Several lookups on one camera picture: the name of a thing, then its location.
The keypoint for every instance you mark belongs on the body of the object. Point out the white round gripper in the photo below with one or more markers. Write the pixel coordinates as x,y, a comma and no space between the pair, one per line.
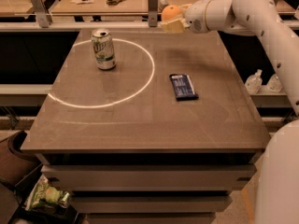
195,17

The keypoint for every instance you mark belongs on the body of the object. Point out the orange fruit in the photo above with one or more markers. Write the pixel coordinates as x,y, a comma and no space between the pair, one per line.
170,12

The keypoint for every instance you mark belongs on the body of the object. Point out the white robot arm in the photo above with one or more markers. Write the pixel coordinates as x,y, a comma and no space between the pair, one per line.
278,190

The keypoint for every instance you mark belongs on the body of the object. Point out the white power strip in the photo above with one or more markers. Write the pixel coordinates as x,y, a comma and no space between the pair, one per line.
162,4

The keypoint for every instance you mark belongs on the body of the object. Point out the scissors on back desk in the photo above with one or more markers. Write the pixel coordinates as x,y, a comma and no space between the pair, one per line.
114,2

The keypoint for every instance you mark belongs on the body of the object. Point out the dark blue snack bar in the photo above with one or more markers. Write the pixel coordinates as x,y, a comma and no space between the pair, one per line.
183,87

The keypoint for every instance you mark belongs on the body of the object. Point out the green soda can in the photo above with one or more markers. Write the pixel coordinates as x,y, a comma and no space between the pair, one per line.
103,49

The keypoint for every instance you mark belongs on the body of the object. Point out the clear plastic bottle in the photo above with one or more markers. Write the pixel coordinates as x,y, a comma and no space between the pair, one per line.
254,82
274,84

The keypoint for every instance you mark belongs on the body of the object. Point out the grey drawer cabinet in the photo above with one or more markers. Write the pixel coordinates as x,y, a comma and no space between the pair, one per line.
128,151

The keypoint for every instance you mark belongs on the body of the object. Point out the dark round bin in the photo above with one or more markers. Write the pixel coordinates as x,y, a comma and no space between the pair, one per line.
14,144

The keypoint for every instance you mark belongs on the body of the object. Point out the green chip bag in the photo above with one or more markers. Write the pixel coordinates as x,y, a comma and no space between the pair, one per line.
45,196

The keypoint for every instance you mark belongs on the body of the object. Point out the middle metal bracket post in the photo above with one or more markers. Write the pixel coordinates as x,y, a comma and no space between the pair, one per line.
153,13

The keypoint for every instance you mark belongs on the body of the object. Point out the metal bracket post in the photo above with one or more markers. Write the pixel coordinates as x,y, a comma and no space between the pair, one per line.
153,13
43,17

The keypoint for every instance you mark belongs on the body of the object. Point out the left metal bracket post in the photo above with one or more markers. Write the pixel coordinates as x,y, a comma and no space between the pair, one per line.
43,17

